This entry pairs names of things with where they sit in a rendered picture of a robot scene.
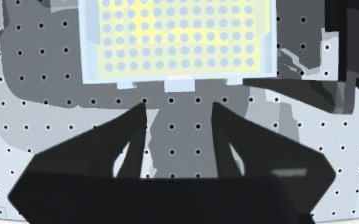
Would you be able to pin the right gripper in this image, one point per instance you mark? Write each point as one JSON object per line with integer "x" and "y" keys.
{"x": 334, "y": 97}

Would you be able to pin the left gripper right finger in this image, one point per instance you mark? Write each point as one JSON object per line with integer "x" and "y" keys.
{"x": 305, "y": 172}

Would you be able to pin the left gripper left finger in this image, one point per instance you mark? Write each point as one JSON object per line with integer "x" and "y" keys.
{"x": 93, "y": 153}

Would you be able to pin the grey flat square plate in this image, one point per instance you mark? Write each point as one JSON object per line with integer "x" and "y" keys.
{"x": 44, "y": 102}

